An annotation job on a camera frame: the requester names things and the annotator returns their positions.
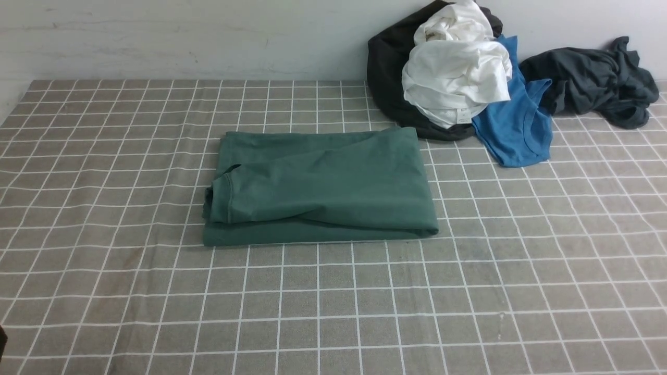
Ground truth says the green long-sleeved shirt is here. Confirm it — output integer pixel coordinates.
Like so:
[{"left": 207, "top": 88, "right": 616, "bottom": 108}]
[{"left": 203, "top": 127, "right": 440, "bottom": 247}]

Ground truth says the white crumpled shirt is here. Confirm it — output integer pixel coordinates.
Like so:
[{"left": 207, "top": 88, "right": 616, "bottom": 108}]
[{"left": 402, "top": 1, "right": 513, "bottom": 129}]

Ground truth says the blue shirt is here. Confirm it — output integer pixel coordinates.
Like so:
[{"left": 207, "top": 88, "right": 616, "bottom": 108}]
[{"left": 472, "top": 35, "right": 553, "bottom": 168}]

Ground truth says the dark grey crumpled shirt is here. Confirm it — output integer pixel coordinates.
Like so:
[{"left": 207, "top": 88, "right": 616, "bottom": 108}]
[{"left": 519, "top": 36, "right": 660, "bottom": 130}]

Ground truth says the black garment under pile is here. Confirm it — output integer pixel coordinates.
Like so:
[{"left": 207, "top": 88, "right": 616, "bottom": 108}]
[{"left": 366, "top": 1, "right": 503, "bottom": 142}]

